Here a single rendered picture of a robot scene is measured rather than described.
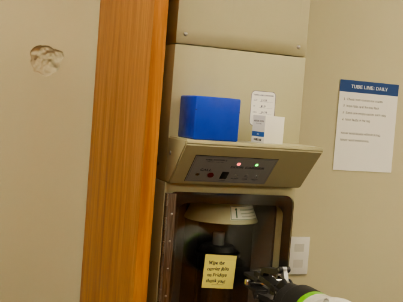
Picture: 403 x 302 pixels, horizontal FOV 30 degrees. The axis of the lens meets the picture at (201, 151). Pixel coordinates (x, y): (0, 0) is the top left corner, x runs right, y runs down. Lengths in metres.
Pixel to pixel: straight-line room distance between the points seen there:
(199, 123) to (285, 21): 0.35
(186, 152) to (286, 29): 0.40
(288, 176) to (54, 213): 0.67
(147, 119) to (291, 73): 0.39
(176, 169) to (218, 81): 0.23
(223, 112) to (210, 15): 0.24
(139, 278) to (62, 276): 0.54
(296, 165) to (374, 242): 0.81
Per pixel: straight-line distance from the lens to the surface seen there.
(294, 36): 1.75
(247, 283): 1.68
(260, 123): 1.64
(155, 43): 1.53
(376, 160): 2.39
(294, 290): 1.49
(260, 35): 1.72
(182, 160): 1.56
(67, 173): 2.03
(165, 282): 1.67
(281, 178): 1.70
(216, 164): 1.60
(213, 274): 1.70
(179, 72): 1.64
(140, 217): 1.54
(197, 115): 1.54
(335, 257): 2.37
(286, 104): 1.74
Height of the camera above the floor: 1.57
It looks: 3 degrees down
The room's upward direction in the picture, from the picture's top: 4 degrees clockwise
